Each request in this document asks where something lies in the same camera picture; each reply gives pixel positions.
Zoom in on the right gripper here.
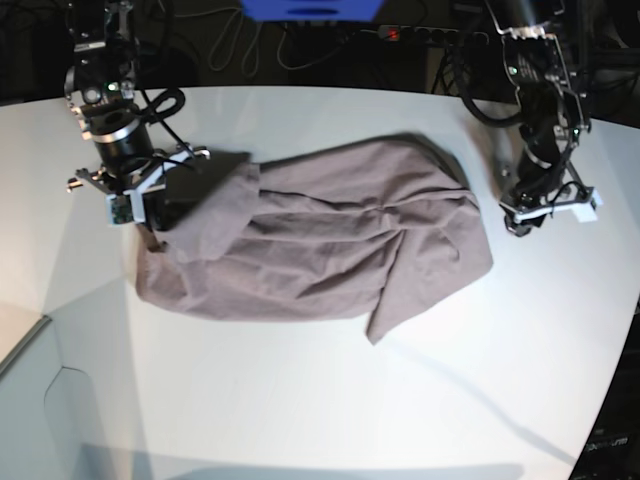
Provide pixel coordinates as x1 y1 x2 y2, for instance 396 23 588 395
98 154 190 253

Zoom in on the grey adjacent table edge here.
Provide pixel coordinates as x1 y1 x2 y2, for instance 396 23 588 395
0 315 52 377

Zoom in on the black power strip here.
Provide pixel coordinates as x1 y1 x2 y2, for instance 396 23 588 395
376 25 462 48

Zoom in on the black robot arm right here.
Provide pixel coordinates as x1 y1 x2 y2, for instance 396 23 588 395
64 1 195 251

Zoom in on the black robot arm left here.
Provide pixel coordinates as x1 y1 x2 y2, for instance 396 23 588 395
452 1 639 237

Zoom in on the blue box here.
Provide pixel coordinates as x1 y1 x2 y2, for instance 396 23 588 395
240 0 384 22

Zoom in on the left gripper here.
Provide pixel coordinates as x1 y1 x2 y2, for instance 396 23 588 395
501 178 585 235

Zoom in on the mauve t-shirt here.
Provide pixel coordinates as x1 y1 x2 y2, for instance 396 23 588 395
135 134 493 343

